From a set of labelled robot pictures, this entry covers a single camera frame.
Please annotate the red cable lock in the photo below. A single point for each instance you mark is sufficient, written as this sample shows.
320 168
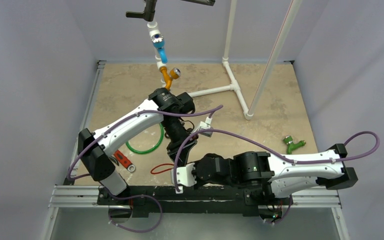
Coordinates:
161 168

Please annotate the black crank handle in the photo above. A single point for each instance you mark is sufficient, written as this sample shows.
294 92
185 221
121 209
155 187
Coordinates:
148 13

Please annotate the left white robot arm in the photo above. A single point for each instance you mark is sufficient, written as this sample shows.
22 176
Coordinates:
161 107

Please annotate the green cable lock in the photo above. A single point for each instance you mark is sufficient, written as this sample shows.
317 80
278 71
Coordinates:
152 149

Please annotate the white pole with red stripe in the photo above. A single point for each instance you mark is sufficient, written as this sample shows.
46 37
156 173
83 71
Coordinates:
285 28

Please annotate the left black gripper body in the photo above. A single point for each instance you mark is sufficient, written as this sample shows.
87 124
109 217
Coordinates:
176 131

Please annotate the orange tap valve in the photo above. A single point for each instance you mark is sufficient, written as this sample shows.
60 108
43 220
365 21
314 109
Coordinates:
169 76

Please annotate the blue tap valve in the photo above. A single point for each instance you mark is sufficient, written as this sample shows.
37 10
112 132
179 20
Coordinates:
158 42

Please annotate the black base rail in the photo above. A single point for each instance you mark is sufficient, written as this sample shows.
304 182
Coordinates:
142 200

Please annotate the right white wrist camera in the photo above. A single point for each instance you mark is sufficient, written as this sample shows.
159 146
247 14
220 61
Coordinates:
183 177

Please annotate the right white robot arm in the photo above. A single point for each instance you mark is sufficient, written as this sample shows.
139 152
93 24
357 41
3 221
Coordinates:
276 177

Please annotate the red handled adjustable wrench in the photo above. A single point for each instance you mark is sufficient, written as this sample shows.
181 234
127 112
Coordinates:
124 161

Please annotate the white PVC pipe frame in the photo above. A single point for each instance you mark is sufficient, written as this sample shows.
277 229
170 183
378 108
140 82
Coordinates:
234 86

